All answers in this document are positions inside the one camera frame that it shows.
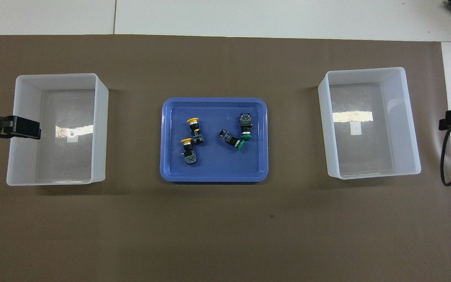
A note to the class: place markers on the brown paper table mat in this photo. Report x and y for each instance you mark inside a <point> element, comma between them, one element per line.
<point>225,235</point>

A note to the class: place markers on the translucent white plastic box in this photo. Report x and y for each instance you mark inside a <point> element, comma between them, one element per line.
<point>69,164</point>
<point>366,156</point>

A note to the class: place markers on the green push button switch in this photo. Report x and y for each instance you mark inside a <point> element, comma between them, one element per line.
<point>239,145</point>
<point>246,124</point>

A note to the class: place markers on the blue plastic tray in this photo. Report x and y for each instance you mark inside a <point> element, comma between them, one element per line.
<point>217,168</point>

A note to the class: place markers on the small white sticker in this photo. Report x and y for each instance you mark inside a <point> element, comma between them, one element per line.
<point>356,128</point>
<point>71,136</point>

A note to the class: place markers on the yellow push button switch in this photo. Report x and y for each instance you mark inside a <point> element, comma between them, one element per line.
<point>192,120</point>
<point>186,141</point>

